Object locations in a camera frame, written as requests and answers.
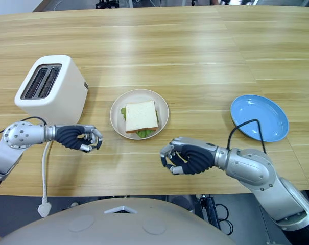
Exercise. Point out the cream plate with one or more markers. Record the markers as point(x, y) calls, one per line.
point(118, 122)

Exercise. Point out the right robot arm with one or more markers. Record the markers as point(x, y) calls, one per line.
point(261, 176)

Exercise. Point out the bread slice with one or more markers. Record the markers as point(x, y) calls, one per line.
point(141, 117)

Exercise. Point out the green lettuce leaf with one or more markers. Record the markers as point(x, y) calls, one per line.
point(144, 133)

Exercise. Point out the blue plate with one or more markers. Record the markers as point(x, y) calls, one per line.
point(261, 114)

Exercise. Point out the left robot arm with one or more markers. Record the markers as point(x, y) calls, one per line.
point(19, 143)

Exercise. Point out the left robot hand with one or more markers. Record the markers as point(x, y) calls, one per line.
point(68, 136)

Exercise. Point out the cream toaster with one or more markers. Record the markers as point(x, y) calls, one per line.
point(54, 92)

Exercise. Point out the robot body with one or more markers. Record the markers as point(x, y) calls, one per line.
point(118, 224)

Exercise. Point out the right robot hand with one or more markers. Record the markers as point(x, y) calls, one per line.
point(195, 158)

